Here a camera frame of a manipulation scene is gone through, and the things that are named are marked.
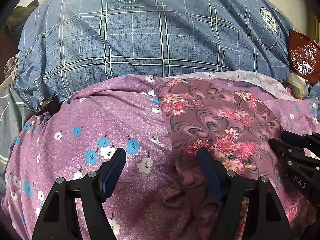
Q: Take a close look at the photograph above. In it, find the maroon floral patterned garment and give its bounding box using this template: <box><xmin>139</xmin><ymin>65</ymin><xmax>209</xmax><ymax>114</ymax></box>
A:
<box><xmin>153</xmin><ymin>78</ymin><xmax>319</xmax><ymax>239</ymax></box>

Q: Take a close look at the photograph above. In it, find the dark olive clothing pile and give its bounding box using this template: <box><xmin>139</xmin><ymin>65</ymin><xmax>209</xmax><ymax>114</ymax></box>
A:
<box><xmin>3</xmin><ymin>0</ymin><xmax>40</xmax><ymax>36</ymax></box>

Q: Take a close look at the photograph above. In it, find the cluttered items pile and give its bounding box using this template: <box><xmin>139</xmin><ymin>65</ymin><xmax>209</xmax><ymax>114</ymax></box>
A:
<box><xmin>283</xmin><ymin>72</ymin><xmax>319</xmax><ymax>100</ymax></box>

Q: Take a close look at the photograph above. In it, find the red plastic bag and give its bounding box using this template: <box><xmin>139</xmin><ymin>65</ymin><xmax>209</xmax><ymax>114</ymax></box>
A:
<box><xmin>289</xmin><ymin>29</ymin><xmax>319</xmax><ymax>85</ymax></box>

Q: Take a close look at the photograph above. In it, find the purple floral bed sheet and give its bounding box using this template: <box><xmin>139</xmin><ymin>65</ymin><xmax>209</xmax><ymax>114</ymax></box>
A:
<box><xmin>0</xmin><ymin>69</ymin><xmax>320</xmax><ymax>240</ymax></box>

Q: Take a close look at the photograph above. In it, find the small black clip object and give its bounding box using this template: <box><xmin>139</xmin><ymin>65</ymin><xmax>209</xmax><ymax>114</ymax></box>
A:
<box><xmin>39</xmin><ymin>95</ymin><xmax>61</xmax><ymax>119</ymax></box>

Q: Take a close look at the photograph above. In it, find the grey star patterned pillow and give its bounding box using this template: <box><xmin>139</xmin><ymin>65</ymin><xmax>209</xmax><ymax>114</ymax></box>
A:
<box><xmin>0</xmin><ymin>82</ymin><xmax>39</xmax><ymax>197</ymax></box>

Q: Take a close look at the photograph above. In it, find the crumpled grey cloth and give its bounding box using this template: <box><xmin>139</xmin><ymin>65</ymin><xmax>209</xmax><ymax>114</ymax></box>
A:
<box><xmin>4</xmin><ymin>53</ymin><xmax>19</xmax><ymax>79</ymax></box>

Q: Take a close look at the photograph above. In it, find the blue plaid quilt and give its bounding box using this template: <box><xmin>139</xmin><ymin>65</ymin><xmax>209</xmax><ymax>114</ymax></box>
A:
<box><xmin>14</xmin><ymin>0</ymin><xmax>292</xmax><ymax>109</ymax></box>

